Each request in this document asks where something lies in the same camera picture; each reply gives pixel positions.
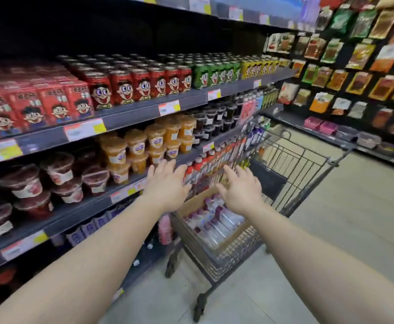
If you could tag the person's right hand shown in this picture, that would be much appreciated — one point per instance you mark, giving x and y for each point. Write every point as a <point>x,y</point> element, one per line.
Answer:
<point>244,195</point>

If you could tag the person's left hand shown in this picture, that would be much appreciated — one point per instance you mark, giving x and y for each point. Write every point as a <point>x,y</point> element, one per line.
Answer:
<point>165,188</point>

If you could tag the brown cardboard box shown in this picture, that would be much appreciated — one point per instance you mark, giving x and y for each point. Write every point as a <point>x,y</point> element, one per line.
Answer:
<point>192,204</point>

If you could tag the group of soda bottles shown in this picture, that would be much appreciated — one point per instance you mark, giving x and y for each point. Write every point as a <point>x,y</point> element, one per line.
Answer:
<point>214,226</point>

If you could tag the person's right forearm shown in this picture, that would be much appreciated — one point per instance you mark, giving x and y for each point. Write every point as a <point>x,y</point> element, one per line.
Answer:
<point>318,266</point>

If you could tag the person's left forearm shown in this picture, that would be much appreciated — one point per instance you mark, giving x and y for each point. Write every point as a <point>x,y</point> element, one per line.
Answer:
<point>82,263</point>

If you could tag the row of red juice bottles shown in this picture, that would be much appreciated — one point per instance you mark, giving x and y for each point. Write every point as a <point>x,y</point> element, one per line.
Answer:
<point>198,166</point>

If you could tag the pink packet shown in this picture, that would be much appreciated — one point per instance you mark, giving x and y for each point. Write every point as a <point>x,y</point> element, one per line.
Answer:
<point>165,229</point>

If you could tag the group of orange fruit cups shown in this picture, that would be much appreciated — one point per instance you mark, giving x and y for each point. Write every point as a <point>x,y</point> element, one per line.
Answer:
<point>136,145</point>

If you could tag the row of purple label bottles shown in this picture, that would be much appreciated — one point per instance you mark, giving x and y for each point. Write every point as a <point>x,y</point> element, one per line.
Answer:
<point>257,133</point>

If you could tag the group of dark jelly cups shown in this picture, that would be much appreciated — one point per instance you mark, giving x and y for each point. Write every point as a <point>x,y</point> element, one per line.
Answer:
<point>210,123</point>

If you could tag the row of purple white pouches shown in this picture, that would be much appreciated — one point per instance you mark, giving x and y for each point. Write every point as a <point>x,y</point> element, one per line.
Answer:
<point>89,227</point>

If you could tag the group of pink drink packs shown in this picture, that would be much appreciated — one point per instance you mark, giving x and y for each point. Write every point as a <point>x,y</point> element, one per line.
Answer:
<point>247,109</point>

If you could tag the black snack display rack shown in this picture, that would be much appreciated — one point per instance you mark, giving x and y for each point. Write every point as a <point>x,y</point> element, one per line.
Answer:
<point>291,119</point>

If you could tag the pink plastic tub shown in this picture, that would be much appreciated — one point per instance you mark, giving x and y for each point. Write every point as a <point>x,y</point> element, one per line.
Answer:
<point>328,128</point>
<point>313,124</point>

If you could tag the row of small green bottles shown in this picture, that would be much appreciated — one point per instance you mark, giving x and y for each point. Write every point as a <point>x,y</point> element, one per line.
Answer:
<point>269,96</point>

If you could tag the row of red milk cans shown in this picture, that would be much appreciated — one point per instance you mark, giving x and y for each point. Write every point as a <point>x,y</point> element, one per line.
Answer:
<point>143,85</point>

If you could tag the grey plastic tub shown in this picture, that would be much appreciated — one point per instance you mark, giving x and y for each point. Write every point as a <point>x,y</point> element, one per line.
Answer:
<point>347,134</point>
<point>387,149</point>
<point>369,141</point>

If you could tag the row of green milk cans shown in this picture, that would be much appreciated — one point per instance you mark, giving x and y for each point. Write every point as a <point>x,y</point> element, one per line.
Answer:
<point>214,75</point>

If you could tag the row of yellow milk cans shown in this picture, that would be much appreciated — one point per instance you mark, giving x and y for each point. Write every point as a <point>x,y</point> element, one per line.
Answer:
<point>254,69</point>

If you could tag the group of red fruit cups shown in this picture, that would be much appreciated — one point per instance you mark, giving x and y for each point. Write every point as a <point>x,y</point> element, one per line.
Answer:
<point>25,185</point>

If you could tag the group of hanging snack packets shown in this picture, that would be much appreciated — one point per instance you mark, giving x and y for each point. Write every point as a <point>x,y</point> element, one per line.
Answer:
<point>359,82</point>

